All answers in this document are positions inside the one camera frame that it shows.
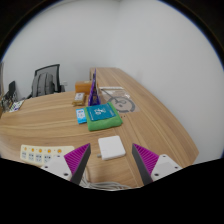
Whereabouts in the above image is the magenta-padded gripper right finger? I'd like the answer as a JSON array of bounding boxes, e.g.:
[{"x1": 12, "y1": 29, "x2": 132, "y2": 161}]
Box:
[{"x1": 131, "y1": 143, "x2": 184, "y2": 187}]

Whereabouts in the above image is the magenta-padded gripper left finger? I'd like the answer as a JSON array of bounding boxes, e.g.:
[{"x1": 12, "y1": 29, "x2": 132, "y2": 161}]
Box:
[{"x1": 40, "y1": 142, "x2": 92, "y2": 186}]

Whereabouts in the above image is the white charger block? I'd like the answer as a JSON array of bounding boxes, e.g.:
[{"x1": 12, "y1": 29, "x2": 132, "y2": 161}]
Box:
[{"x1": 97, "y1": 135, "x2": 127, "y2": 162}]

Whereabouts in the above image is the small blue card pack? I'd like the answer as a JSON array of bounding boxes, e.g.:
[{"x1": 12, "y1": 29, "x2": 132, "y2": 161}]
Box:
[{"x1": 75, "y1": 107, "x2": 88, "y2": 125}]

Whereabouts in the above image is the green cloth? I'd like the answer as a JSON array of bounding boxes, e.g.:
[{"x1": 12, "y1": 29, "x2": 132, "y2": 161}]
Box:
[{"x1": 83, "y1": 101, "x2": 124, "y2": 132}]

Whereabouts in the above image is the teal booklet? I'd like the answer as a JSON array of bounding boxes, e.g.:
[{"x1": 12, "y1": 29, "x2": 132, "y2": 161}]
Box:
[{"x1": 86, "y1": 103, "x2": 118, "y2": 122}]

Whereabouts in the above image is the small yellow box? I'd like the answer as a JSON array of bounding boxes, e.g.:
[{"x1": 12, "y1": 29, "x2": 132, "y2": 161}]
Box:
[{"x1": 72, "y1": 92, "x2": 87, "y2": 107}]

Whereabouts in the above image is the green and white leaflet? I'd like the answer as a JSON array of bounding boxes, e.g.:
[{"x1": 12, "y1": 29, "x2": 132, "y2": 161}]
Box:
[{"x1": 8, "y1": 99, "x2": 26, "y2": 113}]

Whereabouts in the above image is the clear plastic bag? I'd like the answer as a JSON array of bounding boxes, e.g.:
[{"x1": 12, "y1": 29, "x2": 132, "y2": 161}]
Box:
[{"x1": 99, "y1": 86, "x2": 138, "y2": 114}]

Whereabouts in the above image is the purple standing package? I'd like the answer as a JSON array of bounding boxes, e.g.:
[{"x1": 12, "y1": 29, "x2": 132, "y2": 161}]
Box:
[{"x1": 87, "y1": 68, "x2": 102, "y2": 107}]

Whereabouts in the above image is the grey backpack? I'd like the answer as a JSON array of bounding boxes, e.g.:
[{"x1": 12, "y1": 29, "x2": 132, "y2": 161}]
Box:
[{"x1": 31, "y1": 72, "x2": 56, "y2": 98}]

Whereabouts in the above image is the brown cardboard box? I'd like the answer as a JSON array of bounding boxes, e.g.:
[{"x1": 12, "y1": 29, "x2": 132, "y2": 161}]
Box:
[{"x1": 74, "y1": 80, "x2": 94, "y2": 95}]

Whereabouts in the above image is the black printed box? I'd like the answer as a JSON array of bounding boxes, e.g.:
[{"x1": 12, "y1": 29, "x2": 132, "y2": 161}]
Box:
[{"x1": 0, "y1": 80, "x2": 18, "y2": 109}]

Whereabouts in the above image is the black office chair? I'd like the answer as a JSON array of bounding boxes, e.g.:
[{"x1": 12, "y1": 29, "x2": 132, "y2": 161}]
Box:
[{"x1": 28, "y1": 63, "x2": 66, "y2": 99}]

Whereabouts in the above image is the white cable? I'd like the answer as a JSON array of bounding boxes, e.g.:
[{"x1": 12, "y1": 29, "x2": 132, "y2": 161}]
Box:
[{"x1": 79, "y1": 165, "x2": 134, "y2": 192}]

